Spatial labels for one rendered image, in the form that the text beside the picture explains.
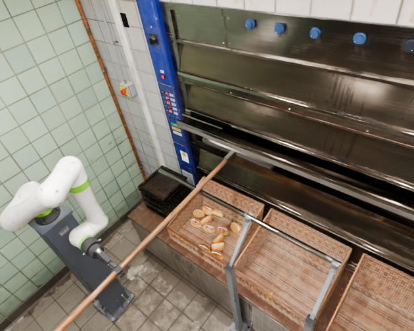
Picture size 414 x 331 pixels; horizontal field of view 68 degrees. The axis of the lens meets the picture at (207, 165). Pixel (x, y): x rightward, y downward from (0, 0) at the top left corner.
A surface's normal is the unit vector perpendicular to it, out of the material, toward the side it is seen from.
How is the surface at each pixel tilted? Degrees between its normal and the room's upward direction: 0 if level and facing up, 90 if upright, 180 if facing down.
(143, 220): 0
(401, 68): 90
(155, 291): 0
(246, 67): 70
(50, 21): 90
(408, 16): 90
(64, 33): 90
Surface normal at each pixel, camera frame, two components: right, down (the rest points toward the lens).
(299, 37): -0.62, 0.59
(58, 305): -0.13, -0.73
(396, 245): -0.63, 0.30
